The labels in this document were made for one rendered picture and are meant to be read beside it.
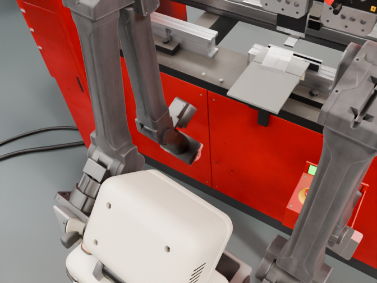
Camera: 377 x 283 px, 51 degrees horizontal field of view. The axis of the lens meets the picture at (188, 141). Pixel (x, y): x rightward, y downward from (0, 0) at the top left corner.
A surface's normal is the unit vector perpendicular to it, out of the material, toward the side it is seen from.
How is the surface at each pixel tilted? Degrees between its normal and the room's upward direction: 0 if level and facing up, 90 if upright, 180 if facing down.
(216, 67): 0
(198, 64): 0
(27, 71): 0
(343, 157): 80
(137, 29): 95
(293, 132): 90
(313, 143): 90
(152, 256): 48
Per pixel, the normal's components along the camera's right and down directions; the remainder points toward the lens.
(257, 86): -0.07, -0.62
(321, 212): -0.62, 0.53
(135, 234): -0.51, 0.06
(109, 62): 0.75, 0.48
